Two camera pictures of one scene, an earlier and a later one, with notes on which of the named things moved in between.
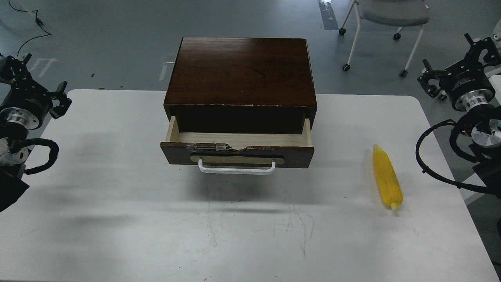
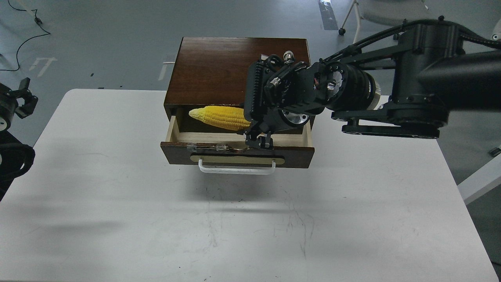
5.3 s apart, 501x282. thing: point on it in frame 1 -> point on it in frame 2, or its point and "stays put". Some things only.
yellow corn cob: x=389 y=183 -> x=223 y=117
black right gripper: x=469 y=75 -> x=281 y=93
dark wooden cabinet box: x=241 y=85 stays put
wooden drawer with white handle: x=246 y=153 stays put
